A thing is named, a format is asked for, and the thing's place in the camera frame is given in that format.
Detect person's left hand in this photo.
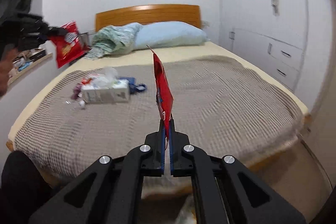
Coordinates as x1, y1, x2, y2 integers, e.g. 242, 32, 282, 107
0, 48, 18, 97

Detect white lined trash bin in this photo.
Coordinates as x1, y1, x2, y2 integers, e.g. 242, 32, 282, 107
175, 195, 197, 224

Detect clutter on window sill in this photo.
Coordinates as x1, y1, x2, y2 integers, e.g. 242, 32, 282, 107
9, 48, 47, 78

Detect person's black trouser legs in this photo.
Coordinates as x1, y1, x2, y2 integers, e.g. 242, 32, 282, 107
1, 151, 61, 223

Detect clear plastic jar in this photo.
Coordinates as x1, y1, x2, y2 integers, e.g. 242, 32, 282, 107
88, 67, 118, 89

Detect green floral quilt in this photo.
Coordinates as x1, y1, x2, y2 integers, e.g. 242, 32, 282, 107
85, 22, 143, 60

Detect light blue pillow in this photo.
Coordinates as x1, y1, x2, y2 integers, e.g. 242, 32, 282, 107
134, 21, 209, 50

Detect white milk carton box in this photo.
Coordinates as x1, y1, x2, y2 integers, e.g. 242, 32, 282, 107
81, 80, 130, 103

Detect red snack wrapper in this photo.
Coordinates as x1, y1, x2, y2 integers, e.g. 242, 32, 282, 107
147, 46, 174, 139

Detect red chip bag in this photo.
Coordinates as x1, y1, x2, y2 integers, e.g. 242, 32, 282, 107
48, 20, 90, 68

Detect clear plastic water bottle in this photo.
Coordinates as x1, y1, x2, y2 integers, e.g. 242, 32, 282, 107
65, 100, 86, 110

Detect purple cloth scrunchie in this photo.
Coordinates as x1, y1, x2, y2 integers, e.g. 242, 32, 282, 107
71, 83, 82, 100

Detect white built-in wardrobe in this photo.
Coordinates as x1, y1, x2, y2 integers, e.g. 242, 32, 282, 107
220, 0, 307, 90

